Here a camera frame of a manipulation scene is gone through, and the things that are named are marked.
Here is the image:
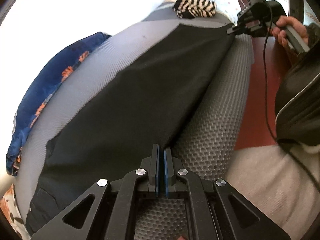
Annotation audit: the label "black cable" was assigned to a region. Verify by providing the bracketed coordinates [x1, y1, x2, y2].
[262, 2, 320, 196]

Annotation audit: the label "right hand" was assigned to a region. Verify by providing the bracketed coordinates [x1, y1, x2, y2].
[271, 16, 309, 50]

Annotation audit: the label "black jacket sleeve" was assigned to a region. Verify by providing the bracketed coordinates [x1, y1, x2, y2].
[275, 24, 319, 147]

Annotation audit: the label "black white zebra cloth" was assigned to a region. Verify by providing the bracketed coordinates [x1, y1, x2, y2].
[172, 0, 216, 20]

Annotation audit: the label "white orange floral pillow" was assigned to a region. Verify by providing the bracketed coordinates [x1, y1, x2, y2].
[1, 184, 31, 240]

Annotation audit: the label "black pants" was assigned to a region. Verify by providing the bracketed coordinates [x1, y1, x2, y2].
[25, 24, 234, 234]

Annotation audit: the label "blue orange floral blanket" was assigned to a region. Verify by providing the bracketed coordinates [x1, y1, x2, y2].
[6, 31, 111, 177]

